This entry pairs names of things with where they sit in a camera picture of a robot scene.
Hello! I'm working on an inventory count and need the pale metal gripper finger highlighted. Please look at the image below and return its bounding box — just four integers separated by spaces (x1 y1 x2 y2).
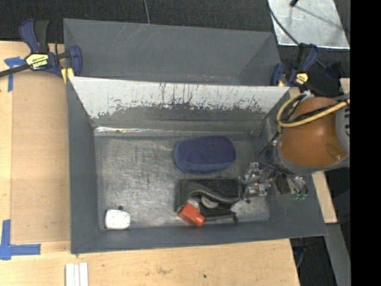
242 182 270 204
239 161 268 183

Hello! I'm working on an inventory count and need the blue oval sponge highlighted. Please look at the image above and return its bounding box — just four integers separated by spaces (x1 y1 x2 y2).
173 135 237 175

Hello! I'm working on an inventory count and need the red block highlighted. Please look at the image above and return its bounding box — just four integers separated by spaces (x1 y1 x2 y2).
177 202 207 227

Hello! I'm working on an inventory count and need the grey metal bin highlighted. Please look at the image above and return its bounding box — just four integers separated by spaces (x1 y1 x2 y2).
62 18 329 254

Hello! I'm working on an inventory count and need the white rounded block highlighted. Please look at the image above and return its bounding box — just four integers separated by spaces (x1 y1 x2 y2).
104 209 132 230

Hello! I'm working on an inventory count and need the pale wood board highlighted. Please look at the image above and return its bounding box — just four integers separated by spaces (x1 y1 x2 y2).
10 69 72 245

